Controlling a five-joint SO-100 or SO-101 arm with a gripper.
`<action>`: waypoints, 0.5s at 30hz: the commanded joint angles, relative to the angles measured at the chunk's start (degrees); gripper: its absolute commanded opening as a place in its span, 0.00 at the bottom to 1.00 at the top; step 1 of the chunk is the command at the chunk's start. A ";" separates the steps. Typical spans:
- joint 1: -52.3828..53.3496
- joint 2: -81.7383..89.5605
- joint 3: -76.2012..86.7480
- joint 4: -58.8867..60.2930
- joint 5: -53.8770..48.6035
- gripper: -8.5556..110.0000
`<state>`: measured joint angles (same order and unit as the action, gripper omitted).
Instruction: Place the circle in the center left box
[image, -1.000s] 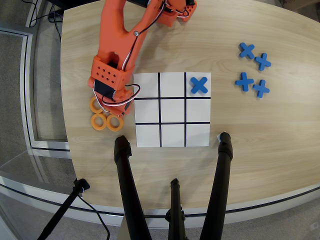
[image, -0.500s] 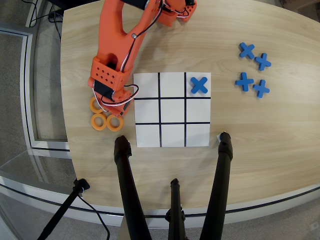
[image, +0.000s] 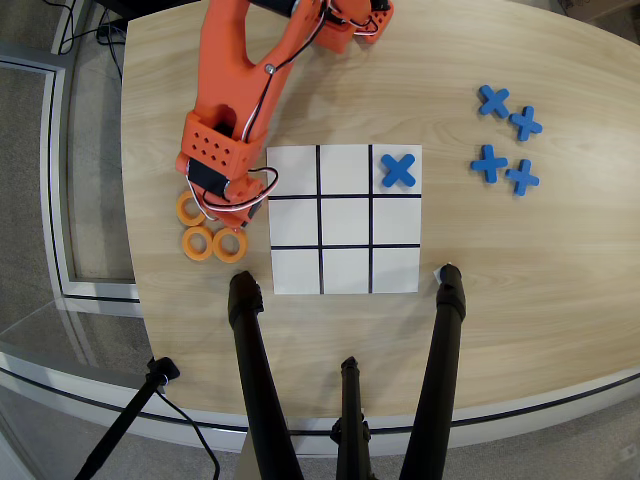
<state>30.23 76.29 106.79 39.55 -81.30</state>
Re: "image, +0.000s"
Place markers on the blue foam cross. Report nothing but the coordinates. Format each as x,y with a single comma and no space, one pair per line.
494,101
489,163
398,170
525,123
522,177

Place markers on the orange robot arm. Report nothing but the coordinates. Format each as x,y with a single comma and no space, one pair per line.
225,75

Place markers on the white grid paper board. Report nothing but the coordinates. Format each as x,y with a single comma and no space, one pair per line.
345,220

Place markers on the slim black stand leg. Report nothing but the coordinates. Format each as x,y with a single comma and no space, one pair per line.
125,420

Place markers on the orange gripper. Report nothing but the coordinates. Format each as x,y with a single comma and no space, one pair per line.
243,212

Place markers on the grey metal glass frame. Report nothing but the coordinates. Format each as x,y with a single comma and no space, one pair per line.
55,200

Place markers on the small white tape tag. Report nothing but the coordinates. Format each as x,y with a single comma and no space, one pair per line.
436,274

